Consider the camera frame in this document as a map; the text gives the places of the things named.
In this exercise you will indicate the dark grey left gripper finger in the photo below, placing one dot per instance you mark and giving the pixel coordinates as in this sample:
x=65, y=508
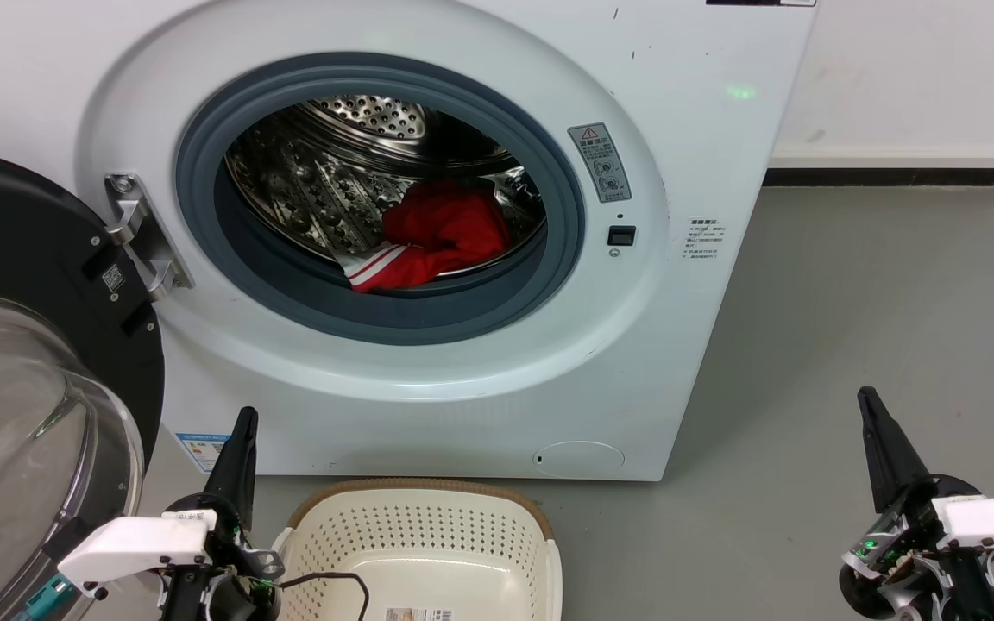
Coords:
x=236, y=470

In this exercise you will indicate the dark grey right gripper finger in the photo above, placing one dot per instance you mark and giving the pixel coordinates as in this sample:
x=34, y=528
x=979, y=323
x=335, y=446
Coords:
x=890, y=457

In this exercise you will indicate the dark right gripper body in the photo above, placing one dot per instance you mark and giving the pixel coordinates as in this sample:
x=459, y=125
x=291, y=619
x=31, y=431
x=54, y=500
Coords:
x=902, y=569

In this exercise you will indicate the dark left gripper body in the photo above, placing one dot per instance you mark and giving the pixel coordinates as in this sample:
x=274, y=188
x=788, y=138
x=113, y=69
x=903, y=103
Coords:
x=234, y=591

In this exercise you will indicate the red garment with white stripes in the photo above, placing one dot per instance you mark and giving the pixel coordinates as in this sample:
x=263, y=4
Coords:
x=445, y=233

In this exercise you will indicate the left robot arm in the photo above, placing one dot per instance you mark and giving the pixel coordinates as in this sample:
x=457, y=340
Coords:
x=66, y=535

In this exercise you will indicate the cream plastic laundry basket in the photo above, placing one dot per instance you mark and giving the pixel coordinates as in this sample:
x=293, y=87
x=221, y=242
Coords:
x=428, y=535

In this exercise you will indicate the stainless steel washing machine drum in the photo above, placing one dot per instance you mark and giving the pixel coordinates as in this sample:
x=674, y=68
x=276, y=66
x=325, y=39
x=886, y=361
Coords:
x=307, y=190

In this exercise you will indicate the black round washer door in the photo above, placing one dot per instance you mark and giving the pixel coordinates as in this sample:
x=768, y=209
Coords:
x=22, y=233

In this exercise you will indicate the blue energy label sticker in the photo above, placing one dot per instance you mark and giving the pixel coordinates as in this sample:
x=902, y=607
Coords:
x=202, y=453

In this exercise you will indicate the white barcode label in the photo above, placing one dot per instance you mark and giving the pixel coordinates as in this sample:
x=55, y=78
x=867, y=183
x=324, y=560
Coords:
x=419, y=615

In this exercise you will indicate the small QR code sticker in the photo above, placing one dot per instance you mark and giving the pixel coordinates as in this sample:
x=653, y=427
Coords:
x=114, y=279

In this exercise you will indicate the silver metal door hinge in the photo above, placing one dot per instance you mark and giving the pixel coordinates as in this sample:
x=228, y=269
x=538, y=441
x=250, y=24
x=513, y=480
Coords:
x=147, y=250

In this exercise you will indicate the white front-load washing machine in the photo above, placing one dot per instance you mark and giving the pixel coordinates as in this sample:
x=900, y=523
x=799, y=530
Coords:
x=678, y=345

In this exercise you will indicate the grey rubber door gasket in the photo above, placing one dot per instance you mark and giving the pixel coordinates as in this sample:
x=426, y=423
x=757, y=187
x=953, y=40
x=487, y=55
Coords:
x=428, y=315

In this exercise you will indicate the white text sticker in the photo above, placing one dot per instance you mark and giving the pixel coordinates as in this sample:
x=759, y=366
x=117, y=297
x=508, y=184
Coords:
x=706, y=239

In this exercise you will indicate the white and black baseboard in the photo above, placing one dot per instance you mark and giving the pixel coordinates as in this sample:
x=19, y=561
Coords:
x=894, y=157

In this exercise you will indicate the round white filter cover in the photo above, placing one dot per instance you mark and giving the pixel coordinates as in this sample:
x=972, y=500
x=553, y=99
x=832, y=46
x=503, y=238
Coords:
x=579, y=459

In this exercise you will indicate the black door latch slot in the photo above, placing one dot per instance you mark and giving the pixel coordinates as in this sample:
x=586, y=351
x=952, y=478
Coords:
x=622, y=235

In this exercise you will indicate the grey warning label sticker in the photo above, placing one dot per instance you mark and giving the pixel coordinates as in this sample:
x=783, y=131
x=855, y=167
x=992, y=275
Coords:
x=600, y=164

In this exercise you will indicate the black control panel strip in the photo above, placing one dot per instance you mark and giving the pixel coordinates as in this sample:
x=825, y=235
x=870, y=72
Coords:
x=760, y=3

